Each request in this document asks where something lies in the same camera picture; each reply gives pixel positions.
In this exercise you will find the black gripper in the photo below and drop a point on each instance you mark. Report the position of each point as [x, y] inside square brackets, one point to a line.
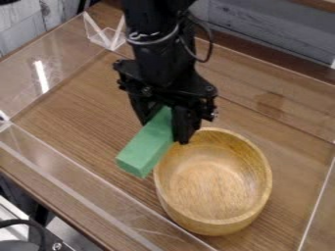
[161, 78]

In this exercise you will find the green rectangular block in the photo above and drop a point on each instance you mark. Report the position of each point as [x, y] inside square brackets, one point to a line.
[149, 145]

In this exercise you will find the brown wooden bowl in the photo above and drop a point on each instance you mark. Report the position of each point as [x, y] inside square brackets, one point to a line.
[214, 182]

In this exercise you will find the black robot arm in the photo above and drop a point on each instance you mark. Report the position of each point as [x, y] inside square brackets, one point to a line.
[158, 16]

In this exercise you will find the clear acrylic tray wall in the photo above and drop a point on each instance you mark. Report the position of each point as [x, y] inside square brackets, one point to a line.
[69, 121]

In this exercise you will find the clear acrylic corner bracket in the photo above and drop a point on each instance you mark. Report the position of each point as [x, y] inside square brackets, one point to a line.
[109, 38]

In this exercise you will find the black metal mount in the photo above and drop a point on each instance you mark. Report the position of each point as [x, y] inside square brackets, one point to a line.
[63, 238]

